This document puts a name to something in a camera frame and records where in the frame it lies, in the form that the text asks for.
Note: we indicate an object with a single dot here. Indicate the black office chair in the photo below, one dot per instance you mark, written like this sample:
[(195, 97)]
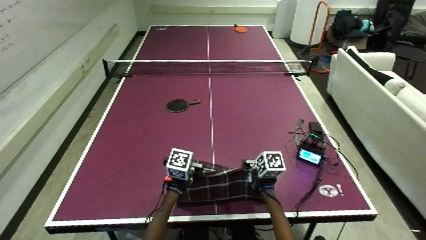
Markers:
[(399, 33)]

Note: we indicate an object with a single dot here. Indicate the black power bank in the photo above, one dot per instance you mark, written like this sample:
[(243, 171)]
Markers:
[(315, 126)]

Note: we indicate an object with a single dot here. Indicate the small electronic device with screen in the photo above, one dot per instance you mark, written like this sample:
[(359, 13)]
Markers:
[(311, 151)]

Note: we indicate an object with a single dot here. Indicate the white marker cube right glove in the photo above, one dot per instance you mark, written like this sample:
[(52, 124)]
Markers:
[(270, 164)]

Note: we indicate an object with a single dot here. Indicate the orange metal frame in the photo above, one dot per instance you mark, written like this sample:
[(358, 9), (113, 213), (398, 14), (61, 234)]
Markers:
[(319, 36)]

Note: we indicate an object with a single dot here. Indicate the orange table tennis paddle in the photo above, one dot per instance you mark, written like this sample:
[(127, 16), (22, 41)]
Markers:
[(239, 29)]

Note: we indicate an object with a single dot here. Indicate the black bag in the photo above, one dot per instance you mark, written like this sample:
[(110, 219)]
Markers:
[(350, 21)]

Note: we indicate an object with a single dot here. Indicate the white marker cube glove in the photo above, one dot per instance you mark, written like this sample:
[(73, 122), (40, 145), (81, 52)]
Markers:
[(178, 163), (270, 164)]

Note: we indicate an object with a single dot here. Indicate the table tennis net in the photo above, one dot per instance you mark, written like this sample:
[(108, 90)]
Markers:
[(207, 65)]

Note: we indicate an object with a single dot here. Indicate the person's right hand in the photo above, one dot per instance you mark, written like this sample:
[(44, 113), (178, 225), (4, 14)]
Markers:
[(261, 181)]

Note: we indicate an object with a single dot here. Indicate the white marker cube left glove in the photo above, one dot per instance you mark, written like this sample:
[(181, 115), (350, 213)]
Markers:
[(178, 163)]

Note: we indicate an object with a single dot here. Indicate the dark plaid cloth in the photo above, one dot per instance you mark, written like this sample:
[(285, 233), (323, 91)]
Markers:
[(219, 185)]

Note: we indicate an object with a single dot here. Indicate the whiteboard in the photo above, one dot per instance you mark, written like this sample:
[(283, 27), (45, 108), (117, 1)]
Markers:
[(44, 43)]

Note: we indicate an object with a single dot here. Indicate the black table tennis paddle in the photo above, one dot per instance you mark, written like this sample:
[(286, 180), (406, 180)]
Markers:
[(179, 105)]

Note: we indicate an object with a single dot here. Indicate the white cylindrical column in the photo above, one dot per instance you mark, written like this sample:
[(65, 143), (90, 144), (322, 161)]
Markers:
[(306, 21), (282, 18)]

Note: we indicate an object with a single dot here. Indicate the white sofa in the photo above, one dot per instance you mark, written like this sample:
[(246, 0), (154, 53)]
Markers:
[(376, 110)]

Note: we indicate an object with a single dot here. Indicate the person's left hand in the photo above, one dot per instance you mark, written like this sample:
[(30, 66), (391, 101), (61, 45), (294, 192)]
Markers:
[(179, 184)]

